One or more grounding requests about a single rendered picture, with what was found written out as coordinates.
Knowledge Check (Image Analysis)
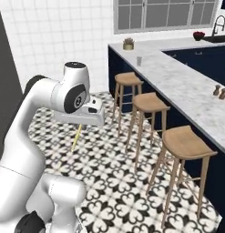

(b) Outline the potted plant in gold pot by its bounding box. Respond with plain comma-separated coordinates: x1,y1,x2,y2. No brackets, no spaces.
122,36,136,51

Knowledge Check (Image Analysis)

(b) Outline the dark grey tall panel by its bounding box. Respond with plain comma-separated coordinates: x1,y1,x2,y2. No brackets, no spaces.
0,0,25,167

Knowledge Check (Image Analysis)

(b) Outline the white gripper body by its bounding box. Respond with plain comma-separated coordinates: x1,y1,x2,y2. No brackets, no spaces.
53,104,106,128

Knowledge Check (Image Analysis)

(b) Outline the black curved tap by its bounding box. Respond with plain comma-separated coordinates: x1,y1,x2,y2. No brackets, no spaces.
211,14,225,37

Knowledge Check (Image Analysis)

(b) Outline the yellow straw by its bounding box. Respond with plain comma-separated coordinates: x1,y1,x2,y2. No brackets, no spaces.
70,123,84,153

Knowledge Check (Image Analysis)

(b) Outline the dark bowl of red fruit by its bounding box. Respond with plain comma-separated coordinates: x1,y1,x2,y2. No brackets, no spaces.
192,30,206,42

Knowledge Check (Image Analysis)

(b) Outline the grey framed window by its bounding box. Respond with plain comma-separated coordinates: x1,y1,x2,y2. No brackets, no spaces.
113,0,221,35

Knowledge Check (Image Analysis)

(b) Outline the black sink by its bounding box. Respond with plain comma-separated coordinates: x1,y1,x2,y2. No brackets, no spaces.
202,34,225,44

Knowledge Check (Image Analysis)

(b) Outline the wooden bar stool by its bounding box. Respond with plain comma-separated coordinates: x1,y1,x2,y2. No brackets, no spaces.
145,125,219,229
125,92,171,174
111,71,145,138

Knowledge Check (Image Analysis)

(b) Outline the navy dining counter base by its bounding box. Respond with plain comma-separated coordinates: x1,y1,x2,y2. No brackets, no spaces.
107,45,225,233

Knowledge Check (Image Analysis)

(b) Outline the navy cupboard run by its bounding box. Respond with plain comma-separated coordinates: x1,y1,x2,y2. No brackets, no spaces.
163,45,225,88

